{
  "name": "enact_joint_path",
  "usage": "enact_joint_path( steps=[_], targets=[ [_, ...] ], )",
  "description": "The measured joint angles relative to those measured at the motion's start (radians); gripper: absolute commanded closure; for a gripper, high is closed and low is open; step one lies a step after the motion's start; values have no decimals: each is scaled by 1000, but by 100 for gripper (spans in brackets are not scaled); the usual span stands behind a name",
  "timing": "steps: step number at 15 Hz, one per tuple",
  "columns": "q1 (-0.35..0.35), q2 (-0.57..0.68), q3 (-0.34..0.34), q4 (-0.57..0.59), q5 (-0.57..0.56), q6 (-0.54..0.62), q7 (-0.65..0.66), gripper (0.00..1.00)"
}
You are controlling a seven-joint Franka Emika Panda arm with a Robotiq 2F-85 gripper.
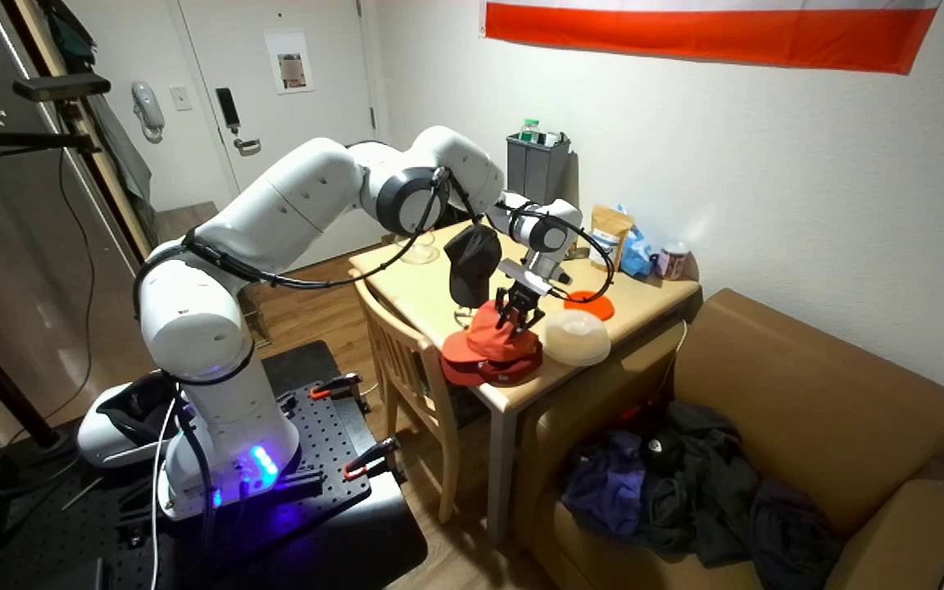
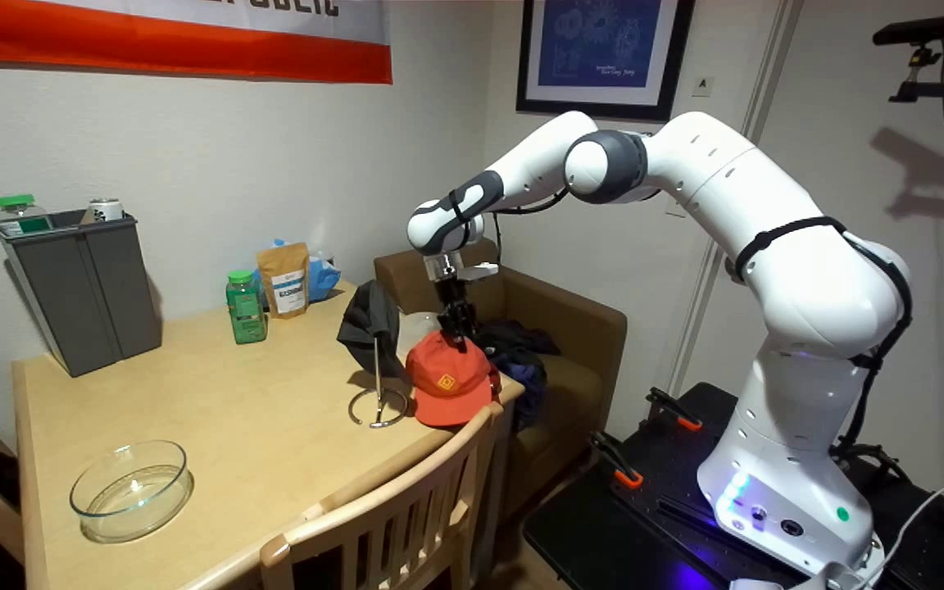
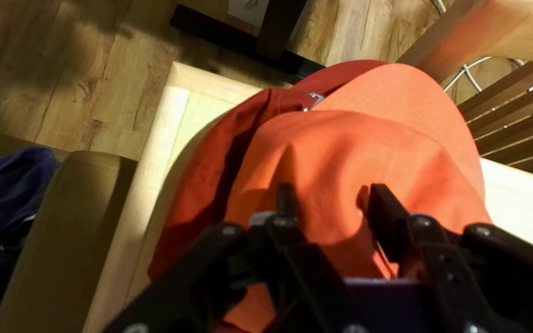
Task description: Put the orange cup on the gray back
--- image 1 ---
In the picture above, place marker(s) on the purple garment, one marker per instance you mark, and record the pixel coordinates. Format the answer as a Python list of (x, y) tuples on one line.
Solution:
[(607, 485)]

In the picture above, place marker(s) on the silver cap stand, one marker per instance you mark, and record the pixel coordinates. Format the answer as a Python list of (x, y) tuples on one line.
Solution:
[(471, 315)]

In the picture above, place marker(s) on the light wooden table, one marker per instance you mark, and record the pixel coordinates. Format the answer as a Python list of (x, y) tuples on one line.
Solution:
[(417, 289)]

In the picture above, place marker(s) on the dark gray clothing pile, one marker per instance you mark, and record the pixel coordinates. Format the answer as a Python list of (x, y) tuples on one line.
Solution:
[(713, 491)]

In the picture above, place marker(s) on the wooden chair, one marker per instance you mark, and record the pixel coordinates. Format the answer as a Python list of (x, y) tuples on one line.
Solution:
[(400, 362)]

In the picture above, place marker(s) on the clear glass bowl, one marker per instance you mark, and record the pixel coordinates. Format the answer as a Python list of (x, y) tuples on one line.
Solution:
[(417, 249)]

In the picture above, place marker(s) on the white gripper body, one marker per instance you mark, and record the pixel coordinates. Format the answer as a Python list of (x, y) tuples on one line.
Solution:
[(533, 277)]

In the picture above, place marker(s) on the gray refrigerator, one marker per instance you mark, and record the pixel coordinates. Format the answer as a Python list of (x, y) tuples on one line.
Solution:
[(15, 274)]

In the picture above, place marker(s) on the black camera on tripod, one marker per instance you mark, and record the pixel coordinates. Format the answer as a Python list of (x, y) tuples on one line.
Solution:
[(58, 86)]

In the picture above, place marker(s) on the red baseball cap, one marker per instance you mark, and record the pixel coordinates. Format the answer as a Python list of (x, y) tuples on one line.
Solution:
[(472, 365)]

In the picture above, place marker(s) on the white light switch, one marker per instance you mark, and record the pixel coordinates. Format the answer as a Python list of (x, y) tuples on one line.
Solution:
[(182, 99)]

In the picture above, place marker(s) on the small green white bottle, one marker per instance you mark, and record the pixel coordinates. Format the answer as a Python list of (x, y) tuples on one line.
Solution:
[(533, 125)]

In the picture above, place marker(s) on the blue bag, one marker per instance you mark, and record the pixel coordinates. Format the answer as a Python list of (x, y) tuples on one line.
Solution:
[(637, 252)]

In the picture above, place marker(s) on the dark hanging jacket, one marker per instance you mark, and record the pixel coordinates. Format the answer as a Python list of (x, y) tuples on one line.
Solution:
[(66, 28)]

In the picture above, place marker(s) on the brown paper bag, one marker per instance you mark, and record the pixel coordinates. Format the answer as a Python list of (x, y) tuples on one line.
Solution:
[(609, 230)]

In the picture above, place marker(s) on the white bowl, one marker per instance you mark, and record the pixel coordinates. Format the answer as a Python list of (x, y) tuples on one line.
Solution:
[(578, 338)]

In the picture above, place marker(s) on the gray bin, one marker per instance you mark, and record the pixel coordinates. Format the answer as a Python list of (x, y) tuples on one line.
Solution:
[(543, 167)]

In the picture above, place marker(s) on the white door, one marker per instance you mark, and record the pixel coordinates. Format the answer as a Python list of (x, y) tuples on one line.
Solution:
[(219, 52)]

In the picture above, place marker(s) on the black cap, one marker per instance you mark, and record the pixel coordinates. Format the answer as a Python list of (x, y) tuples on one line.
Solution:
[(472, 259)]

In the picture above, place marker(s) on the cardboard box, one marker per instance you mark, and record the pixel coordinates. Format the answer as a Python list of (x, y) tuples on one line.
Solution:
[(819, 414)]

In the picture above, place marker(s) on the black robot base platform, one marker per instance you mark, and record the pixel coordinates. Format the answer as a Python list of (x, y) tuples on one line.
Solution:
[(330, 436)]

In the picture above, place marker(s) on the red white flag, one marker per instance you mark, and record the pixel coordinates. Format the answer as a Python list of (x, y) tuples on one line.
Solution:
[(713, 35)]

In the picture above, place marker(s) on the paper notice with photo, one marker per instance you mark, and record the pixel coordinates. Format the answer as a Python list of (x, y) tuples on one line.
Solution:
[(290, 62)]

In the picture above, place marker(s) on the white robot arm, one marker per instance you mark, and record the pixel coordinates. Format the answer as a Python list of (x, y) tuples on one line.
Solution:
[(275, 206)]

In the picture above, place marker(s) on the white black rounded device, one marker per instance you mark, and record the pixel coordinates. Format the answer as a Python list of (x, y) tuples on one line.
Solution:
[(122, 419)]

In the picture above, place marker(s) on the white wall phone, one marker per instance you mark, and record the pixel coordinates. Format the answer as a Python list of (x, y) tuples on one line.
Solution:
[(147, 108)]

